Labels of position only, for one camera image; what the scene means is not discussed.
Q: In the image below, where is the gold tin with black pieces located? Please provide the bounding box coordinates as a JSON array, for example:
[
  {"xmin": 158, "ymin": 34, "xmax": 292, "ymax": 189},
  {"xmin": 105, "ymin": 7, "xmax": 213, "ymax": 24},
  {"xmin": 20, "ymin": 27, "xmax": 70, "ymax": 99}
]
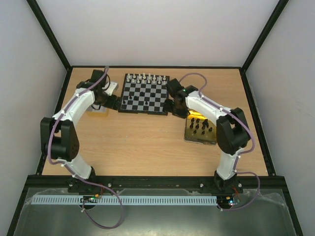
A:
[{"xmin": 184, "ymin": 110, "xmax": 217, "ymax": 146}]

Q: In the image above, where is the black silver chess board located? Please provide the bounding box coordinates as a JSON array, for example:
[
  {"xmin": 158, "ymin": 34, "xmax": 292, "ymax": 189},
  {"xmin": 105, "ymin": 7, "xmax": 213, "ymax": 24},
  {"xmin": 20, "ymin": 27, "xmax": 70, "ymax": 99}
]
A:
[{"xmin": 118, "ymin": 73, "xmax": 170, "ymax": 116}]

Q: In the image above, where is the silver gold tin lid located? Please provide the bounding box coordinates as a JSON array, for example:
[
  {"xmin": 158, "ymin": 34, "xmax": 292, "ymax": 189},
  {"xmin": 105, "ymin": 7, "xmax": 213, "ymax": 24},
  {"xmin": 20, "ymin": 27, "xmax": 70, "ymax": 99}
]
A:
[{"xmin": 86, "ymin": 106, "xmax": 109, "ymax": 117}]

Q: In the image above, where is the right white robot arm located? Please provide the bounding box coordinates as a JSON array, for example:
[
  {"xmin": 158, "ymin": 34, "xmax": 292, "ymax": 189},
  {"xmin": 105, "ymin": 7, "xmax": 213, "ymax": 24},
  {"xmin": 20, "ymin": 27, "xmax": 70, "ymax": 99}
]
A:
[{"xmin": 163, "ymin": 79, "xmax": 252, "ymax": 193}]

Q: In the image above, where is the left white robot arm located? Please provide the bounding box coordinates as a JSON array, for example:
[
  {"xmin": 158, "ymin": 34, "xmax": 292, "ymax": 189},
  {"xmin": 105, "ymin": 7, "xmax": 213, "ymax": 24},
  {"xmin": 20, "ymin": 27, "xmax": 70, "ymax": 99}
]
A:
[{"xmin": 40, "ymin": 66, "xmax": 119, "ymax": 180}]

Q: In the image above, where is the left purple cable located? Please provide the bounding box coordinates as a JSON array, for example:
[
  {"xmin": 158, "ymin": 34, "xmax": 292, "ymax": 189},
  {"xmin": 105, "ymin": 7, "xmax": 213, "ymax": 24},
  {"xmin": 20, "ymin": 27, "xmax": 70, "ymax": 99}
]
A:
[{"xmin": 47, "ymin": 65, "xmax": 125, "ymax": 229}]

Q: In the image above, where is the purple cable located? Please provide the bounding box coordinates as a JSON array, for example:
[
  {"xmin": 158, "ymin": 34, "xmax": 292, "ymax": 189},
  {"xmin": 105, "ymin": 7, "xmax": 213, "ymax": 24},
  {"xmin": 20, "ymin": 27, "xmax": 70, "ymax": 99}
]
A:
[
  {"xmin": 47, "ymin": 65, "xmax": 125, "ymax": 229},
  {"xmin": 179, "ymin": 73, "xmax": 261, "ymax": 212}
]

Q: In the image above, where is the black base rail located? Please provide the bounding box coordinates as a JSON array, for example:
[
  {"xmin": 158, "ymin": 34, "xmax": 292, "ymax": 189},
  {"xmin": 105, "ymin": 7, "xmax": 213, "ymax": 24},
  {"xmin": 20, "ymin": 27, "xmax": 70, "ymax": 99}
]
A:
[{"xmin": 24, "ymin": 175, "xmax": 287, "ymax": 195}]

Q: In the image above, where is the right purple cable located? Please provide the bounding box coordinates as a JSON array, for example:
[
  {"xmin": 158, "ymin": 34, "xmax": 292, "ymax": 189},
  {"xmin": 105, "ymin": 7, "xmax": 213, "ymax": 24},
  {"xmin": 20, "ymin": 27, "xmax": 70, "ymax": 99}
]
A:
[{"xmin": 179, "ymin": 73, "xmax": 261, "ymax": 212}]

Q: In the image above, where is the white slotted cable duct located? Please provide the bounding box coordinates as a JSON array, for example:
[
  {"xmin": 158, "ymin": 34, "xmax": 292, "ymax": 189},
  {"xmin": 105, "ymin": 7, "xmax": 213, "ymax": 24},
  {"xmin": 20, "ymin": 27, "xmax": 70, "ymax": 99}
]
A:
[{"xmin": 31, "ymin": 195, "xmax": 217, "ymax": 206}]

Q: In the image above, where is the black aluminium frame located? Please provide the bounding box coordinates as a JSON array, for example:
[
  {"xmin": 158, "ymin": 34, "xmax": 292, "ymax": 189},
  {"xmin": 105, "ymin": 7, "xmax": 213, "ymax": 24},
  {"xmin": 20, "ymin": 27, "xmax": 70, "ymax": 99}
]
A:
[{"xmin": 4, "ymin": 0, "xmax": 304, "ymax": 236}]

